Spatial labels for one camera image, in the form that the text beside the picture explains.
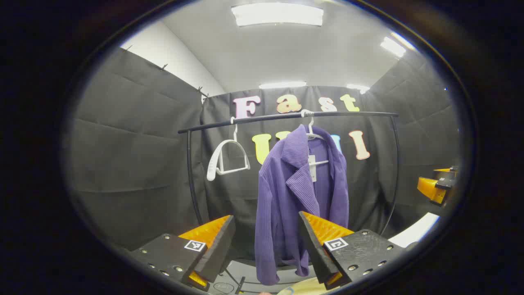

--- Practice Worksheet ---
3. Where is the white clothes hanger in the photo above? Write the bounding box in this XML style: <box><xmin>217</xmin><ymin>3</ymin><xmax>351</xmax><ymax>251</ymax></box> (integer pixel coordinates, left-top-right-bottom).
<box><xmin>301</xmin><ymin>109</ymin><xmax>330</xmax><ymax>166</ymax></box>
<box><xmin>206</xmin><ymin>117</ymin><xmax>251</xmax><ymax>182</ymax></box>

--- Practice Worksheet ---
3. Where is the cream laundry hamper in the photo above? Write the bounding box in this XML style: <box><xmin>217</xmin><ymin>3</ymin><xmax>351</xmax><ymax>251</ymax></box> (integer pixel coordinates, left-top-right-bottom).
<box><xmin>276</xmin><ymin>278</ymin><xmax>328</xmax><ymax>295</ymax></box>

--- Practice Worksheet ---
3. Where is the black backdrop cloth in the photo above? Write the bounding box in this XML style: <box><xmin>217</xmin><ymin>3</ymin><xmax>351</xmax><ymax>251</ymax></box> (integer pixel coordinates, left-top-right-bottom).
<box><xmin>68</xmin><ymin>47</ymin><xmax>461</xmax><ymax>263</ymax></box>

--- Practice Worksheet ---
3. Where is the purple ribbed jacket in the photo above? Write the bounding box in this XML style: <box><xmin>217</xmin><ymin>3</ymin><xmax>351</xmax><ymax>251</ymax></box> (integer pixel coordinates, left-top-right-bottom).
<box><xmin>254</xmin><ymin>124</ymin><xmax>350</xmax><ymax>286</ymax></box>

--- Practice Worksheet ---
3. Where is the large ceiling light panel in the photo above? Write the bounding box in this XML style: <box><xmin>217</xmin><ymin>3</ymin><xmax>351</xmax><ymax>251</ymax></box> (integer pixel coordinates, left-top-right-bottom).
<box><xmin>231</xmin><ymin>3</ymin><xmax>324</xmax><ymax>27</ymax></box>

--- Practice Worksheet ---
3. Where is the white panel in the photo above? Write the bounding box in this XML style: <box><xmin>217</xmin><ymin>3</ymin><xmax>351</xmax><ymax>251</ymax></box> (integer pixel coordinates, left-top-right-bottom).
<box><xmin>388</xmin><ymin>212</ymin><xmax>441</xmax><ymax>249</ymax></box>

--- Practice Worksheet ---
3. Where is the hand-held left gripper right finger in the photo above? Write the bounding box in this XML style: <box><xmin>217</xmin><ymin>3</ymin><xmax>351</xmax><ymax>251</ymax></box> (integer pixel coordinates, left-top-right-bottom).
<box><xmin>298</xmin><ymin>211</ymin><xmax>404</xmax><ymax>290</ymax></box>

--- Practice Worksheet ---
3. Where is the black metal clothes rack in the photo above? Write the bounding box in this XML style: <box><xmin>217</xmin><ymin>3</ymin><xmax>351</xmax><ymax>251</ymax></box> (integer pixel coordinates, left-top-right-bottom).
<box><xmin>178</xmin><ymin>111</ymin><xmax>400</xmax><ymax>295</ymax></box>

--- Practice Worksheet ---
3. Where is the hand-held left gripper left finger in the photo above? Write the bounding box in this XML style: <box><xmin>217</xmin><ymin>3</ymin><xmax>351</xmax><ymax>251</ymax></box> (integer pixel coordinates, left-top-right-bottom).
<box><xmin>129</xmin><ymin>215</ymin><xmax>236</xmax><ymax>292</ymax></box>

